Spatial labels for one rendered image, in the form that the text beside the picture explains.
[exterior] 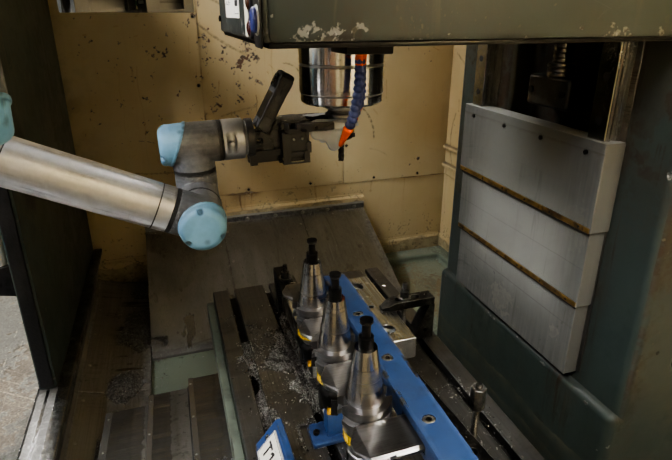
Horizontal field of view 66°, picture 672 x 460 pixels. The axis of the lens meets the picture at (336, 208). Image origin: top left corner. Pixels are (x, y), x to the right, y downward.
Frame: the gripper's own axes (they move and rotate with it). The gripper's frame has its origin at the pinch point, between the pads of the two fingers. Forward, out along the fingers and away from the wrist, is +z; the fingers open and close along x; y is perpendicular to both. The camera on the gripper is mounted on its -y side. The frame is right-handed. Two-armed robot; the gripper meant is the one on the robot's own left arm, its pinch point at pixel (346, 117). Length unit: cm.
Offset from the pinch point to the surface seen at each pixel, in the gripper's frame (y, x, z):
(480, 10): -19.3, 32.5, 7.3
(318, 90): -6.4, 5.2, -7.1
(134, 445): 72, -6, -50
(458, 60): 1, -96, 81
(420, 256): 85, -93, 66
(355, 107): -5.5, 18.9, -5.1
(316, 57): -12.0, 5.0, -7.2
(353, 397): 20, 52, -18
